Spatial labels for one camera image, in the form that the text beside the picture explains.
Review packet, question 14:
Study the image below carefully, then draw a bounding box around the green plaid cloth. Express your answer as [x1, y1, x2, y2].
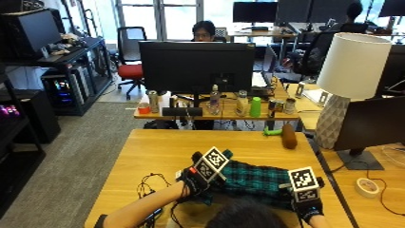
[197, 159, 297, 211]

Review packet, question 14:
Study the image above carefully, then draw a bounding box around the black rectangular box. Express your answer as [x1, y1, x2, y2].
[161, 106, 204, 117]

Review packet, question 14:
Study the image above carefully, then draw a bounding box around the wide black background monitor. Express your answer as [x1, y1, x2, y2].
[276, 0, 357, 25]

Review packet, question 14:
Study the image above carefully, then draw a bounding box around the white table lamp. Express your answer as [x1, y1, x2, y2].
[314, 31, 393, 150]

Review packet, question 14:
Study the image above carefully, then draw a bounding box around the black monitor on grey stand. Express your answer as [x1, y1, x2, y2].
[333, 95, 405, 171]

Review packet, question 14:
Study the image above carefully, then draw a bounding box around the red office chair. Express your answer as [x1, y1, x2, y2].
[115, 26, 149, 101]

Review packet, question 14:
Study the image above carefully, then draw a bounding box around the black screen on rack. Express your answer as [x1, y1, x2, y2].
[0, 9, 64, 62]

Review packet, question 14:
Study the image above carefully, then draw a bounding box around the large black desk monitor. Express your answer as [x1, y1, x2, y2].
[139, 40, 257, 108]

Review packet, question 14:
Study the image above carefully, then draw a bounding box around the clear plastic bottle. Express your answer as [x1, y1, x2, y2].
[208, 84, 223, 116]

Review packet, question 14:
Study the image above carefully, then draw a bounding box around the brown cylinder roller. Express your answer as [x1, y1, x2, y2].
[281, 123, 298, 150]

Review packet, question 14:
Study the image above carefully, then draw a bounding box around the black shelf rack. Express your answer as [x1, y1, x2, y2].
[0, 36, 115, 117]

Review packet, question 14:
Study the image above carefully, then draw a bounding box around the black office chair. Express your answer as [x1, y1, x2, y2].
[292, 30, 341, 82]

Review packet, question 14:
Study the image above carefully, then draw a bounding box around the red thin cable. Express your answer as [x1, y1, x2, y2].
[365, 169, 405, 218]

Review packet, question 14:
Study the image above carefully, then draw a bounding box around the dark drink can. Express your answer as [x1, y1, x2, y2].
[267, 99, 278, 119]

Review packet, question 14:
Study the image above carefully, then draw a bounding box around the person's right hand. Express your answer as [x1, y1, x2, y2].
[290, 176, 326, 223]

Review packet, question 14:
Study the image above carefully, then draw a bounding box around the white tape roll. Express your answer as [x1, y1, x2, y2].
[353, 177, 381, 200]

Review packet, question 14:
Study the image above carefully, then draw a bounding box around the green plastic toy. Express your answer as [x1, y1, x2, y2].
[263, 126, 284, 137]

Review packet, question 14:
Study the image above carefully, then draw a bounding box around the pale drink bottle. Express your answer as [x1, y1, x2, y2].
[236, 89, 251, 118]

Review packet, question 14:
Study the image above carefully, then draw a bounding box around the green plastic cup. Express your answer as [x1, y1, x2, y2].
[248, 96, 264, 119]

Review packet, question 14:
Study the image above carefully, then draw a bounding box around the black thin cable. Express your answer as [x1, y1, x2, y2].
[136, 172, 188, 228]

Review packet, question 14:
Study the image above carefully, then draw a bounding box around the person's left hand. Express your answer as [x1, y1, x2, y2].
[176, 149, 235, 203]

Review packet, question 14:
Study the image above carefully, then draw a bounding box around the open laptop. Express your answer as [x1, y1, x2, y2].
[252, 44, 277, 93]

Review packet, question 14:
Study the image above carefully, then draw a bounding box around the small glass jar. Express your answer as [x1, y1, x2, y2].
[284, 97, 298, 115]

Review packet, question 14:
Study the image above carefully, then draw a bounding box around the white marker cube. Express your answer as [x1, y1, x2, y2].
[192, 145, 232, 183]
[288, 166, 321, 204]

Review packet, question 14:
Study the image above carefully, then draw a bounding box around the lit computer tower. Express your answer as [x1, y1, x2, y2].
[40, 67, 92, 111]

